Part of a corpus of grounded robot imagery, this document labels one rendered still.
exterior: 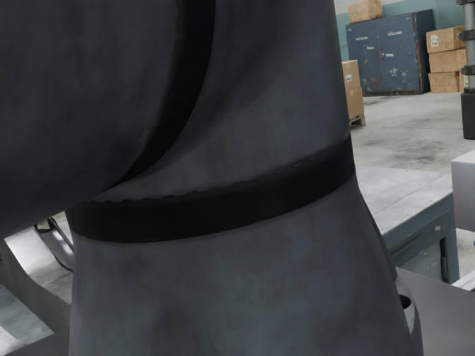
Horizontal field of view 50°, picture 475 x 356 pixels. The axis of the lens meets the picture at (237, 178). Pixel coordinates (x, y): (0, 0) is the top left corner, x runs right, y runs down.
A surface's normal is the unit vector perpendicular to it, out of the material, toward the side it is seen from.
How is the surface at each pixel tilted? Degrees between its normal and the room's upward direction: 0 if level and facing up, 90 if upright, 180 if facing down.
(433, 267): 90
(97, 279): 75
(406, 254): 90
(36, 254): 27
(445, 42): 89
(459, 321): 0
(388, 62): 90
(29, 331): 0
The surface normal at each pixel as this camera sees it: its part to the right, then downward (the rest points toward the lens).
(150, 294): -0.36, -0.01
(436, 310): -0.18, -0.95
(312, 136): 0.66, 0.07
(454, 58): -0.85, 0.25
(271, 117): 0.44, 0.16
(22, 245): 0.12, -0.80
